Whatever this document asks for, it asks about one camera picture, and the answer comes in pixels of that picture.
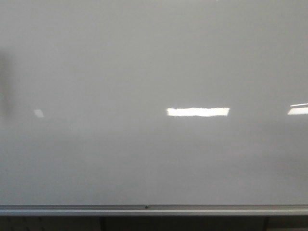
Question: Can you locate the large white whiteboard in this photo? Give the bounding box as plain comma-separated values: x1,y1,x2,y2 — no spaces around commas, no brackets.
0,0,308,205

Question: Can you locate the aluminium whiteboard tray rail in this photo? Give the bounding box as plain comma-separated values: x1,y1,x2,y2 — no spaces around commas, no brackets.
0,205,308,217

